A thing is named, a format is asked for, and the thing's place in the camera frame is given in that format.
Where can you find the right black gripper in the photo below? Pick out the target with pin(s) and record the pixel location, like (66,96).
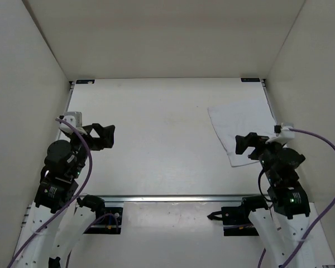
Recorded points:
(252,139)

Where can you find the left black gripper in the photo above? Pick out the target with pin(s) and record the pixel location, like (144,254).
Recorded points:
(106,135)

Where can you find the white skirt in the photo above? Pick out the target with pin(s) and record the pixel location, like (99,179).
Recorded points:
(241,118)

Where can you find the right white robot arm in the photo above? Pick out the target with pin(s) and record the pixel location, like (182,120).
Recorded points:
(281,222)

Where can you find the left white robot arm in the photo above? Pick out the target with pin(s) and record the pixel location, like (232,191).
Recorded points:
(59,216)

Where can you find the right blue corner label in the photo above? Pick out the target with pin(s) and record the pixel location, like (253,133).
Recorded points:
(250,80)

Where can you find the blue corner label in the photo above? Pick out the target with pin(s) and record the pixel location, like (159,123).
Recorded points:
(85,81)
(250,80)

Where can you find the left blue corner label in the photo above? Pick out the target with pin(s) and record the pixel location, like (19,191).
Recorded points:
(85,81)

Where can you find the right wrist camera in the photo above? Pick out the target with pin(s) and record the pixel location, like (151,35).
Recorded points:
(283,133)

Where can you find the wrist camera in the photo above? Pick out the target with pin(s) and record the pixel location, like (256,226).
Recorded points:
(283,133)
(72,118)

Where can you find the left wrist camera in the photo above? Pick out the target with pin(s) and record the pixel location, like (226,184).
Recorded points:
(72,118)

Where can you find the aluminium front rail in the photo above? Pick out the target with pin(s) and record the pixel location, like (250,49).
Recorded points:
(172,198)

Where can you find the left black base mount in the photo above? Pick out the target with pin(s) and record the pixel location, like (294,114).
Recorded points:
(111,224)

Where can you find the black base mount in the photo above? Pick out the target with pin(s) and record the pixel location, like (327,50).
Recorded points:
(111,224)
(235,222)

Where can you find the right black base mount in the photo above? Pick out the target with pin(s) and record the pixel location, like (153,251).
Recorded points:
(235,222)

